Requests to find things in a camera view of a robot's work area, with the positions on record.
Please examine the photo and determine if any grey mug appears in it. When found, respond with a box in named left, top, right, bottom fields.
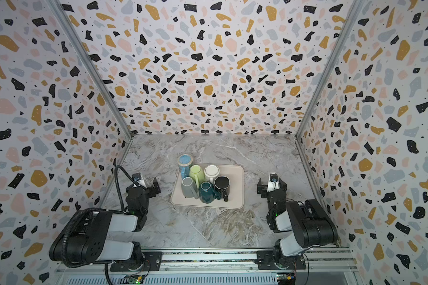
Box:
left=181, top=177, right=199, bottom=199

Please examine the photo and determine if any black mug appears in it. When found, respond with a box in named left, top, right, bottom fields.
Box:
left=214, top=176, right=231, bottom=202

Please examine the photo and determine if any dark green faceted mug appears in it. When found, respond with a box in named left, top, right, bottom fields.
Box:
left=199, top=181, right=221, bottom=204

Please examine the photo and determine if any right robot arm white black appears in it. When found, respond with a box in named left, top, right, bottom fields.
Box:
left=256, top=173, right=338, bottom=271

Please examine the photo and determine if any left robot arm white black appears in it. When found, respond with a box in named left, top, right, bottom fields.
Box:
left=49, top=173, right=161, bottom=271

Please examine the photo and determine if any blue butterfly mug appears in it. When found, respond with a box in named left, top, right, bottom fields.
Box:
left=177, top=154, right=193, bottom=179

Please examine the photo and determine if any light green mug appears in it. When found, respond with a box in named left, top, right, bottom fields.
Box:
left=189, top=165, right=205, bottom=189

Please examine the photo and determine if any white cream mug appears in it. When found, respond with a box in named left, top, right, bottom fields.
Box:
left=204, top=165, right=220, bottom=184

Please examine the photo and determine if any beige plastic tray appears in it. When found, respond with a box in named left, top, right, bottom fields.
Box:
left=171, top=163, right=244, bottom=210

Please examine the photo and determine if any right circuit board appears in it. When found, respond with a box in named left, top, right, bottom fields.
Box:
left=277, top=273, right=296, bottom=285

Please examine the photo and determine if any circuit board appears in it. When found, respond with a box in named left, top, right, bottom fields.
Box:
left=120, top=275, right=145, bottom=285
left=277, top=273, right=296, bottom=285

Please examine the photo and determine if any left circuit board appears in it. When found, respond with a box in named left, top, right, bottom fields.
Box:
left=120, top=275, right=145, bottom=285

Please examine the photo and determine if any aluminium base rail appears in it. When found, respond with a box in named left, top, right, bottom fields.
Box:
left=53, top=247, right=363, bottom=285

